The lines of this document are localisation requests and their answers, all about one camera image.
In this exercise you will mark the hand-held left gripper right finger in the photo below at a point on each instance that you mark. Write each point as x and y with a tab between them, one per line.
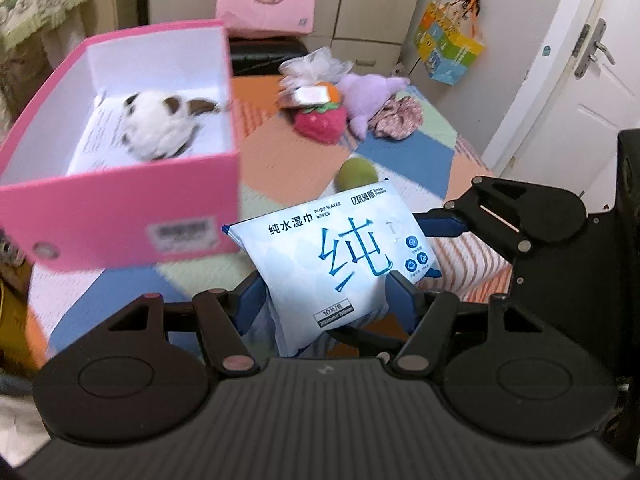
400	295

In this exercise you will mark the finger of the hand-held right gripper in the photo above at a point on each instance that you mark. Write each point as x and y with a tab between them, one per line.
450	222

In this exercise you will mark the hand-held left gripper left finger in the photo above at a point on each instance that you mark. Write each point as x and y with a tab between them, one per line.
250	305

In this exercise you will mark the wet wipes pack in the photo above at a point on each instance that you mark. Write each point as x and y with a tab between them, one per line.
310	240

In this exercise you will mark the purple plush toy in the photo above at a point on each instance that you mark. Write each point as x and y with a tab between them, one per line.
365	95

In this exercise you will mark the pink cardboard box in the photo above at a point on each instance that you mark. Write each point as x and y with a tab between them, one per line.
125	210

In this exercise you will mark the red strawberry plush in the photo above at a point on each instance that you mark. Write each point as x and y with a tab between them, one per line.
320	125

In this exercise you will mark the orange makeup sponge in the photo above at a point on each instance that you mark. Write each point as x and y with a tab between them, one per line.
332	94

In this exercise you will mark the white and brown plush toy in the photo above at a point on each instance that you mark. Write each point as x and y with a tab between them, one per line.
155	125

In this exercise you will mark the green ball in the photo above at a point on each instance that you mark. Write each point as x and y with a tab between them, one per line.
356	174

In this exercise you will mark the floral fabric pouch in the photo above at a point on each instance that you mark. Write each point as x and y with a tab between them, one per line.
397	117

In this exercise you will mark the white door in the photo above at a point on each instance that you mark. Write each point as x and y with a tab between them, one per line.
600	110

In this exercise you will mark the colourful hanging gift bag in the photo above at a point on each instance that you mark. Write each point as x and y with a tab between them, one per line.
445	45

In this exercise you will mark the clear plastic bag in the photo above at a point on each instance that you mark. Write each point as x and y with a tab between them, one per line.
312	65

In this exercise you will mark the beige wardrobe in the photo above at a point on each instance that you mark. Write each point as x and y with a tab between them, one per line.
360	10

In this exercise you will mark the black suitcase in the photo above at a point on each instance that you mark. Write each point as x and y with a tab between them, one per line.
265	57

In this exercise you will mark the cream and green knit cardigan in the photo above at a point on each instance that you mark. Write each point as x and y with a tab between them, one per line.
30	0

